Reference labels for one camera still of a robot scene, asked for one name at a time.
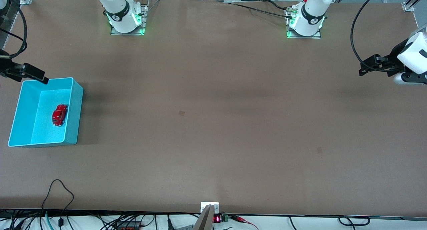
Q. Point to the turquoise blue plastic box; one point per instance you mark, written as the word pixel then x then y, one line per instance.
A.
pixel 43 130

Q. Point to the red digit display module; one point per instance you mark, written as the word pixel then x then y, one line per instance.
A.
pixel 217 219

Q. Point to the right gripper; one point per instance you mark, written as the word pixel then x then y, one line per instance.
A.
pixel 4 65

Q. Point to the grey metal camera mount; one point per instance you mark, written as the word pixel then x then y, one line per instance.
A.
pixel 208 211

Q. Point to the red beetle toy car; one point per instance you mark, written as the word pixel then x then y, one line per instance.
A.
pixel 60 115

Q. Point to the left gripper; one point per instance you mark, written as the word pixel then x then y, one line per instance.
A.
pixel 394 53

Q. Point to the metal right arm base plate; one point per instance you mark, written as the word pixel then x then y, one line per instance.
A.
pixel 145 19

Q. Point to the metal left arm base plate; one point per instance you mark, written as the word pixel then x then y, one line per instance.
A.
pixel 318 35

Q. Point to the power strip with orange switches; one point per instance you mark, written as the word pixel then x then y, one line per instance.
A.
pixel 128 226

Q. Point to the green terminal block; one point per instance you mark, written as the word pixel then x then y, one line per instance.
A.
pixel 225 218

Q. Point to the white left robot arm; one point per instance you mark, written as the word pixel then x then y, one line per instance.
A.
pixel 312 13

